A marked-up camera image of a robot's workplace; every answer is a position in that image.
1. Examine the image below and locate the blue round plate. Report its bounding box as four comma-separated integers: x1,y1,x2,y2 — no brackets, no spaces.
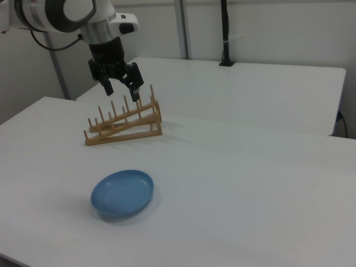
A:
90,169,155,216

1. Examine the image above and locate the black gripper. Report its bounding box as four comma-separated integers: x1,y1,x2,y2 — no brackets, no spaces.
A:
88,37,145,102

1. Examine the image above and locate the grey partition post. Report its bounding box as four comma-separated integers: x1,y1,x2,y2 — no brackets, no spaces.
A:
174,0,193,60
43,32,71,100

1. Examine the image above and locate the black pole with white band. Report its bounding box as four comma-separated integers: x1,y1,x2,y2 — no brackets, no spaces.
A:
219,0,237,67

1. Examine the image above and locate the wooden plate rack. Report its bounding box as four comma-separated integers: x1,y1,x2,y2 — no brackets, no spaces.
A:
83,84,163,147

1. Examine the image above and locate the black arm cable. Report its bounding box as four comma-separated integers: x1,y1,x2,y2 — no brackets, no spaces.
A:
29,28,85,52

